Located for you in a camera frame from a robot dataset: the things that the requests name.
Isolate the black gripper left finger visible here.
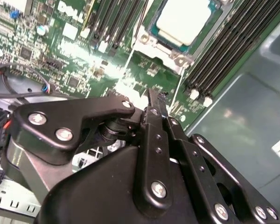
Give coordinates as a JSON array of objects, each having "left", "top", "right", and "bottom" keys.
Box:
[{"left": 10, "top": 88, "right": 174, "bottom": 217}]

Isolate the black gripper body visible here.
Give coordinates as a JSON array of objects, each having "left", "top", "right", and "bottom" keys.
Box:
[{"left": 35, "top": 146, "right": 208, "bottom": 224}]

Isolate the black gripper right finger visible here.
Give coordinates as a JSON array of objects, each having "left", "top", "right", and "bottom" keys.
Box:
[{"left": 159, "top": 92, "right": 280, "bottom": 224}]

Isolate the metal locking lever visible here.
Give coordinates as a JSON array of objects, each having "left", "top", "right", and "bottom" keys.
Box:
[{"left": 132, "top": 0, "right": 151, "bottom": 44}]

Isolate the silver CPU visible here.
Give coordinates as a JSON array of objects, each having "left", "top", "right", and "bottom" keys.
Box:
[{"left": 148, "top": 0, "right": 224, "bottom": 54}]

